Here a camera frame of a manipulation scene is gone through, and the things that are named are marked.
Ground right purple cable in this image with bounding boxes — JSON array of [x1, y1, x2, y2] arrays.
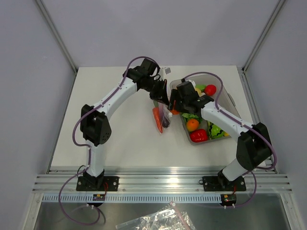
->
[[180, 71, 278, 208]]

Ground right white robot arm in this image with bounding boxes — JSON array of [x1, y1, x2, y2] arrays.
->
[[169, 81, 274, 190]]

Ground toy carrot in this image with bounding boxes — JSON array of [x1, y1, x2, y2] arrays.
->
[[152, 107, 163, 134]]

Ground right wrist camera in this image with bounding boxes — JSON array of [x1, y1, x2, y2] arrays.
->
[[181, 79, 196, 87]]

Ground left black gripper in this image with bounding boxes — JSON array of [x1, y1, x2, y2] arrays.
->
[[142, 78, 169, 105]]

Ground toy orange fruit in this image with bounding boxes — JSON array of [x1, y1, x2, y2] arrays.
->
[[186, 119, 199, 132]]

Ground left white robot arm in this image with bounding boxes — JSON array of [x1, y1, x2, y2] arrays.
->
[[79, 56, 169, 191]]

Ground grey plastic food tray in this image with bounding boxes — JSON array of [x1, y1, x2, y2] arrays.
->
[[179, 74, 240, 145]]

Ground toy red apple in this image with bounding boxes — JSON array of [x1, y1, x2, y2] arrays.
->
[[204, 84, 217, 96]]

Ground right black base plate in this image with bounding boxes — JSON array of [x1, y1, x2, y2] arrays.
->
[[199, 176, 247, 192]]

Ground spare clear plastic bags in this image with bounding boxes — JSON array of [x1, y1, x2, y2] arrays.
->
[[116, 202, 196, 230]]

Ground toy green vegetable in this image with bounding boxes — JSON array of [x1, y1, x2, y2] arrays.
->
[[195, 84, 206, 91]]

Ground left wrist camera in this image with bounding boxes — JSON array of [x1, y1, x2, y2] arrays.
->
[[160, 67, 171, 79]]

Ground toy yellow pear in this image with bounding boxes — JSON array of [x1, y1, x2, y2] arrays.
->
[[195, 88, 202, 96]]

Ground toy napa cabbage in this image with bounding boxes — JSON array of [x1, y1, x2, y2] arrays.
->
[[181, 113, 202, 123]]

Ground toy red bell pepper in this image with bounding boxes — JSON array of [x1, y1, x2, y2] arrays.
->
[[189, 129, 209, 143]]

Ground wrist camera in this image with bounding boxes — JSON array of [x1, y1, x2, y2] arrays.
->
[[160, 67, 171, 79], [181, 79, 196, 87]]

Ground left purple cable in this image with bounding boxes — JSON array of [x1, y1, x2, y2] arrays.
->
[[58, 56, 161, 227]]

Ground clear dotted zip bag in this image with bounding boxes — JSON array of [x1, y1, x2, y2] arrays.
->
[[152, 101, 173, 134]]

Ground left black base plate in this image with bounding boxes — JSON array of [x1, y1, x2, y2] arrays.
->
[[76, 176, 119, 192]]

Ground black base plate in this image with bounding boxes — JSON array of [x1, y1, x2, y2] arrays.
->
[[76, 176, 119, 192], [199, 176, 247, 192]]

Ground purple cable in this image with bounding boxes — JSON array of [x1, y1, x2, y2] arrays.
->
[[180, 71, 278, 208], [58, 56, 161, 227]]

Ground aluminium mounting rail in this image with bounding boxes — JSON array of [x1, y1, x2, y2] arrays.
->
[[33, 167, 293, 194]]

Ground white slotted cable duct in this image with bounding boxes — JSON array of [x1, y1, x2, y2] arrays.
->
[[42, 193, 236, 204]]

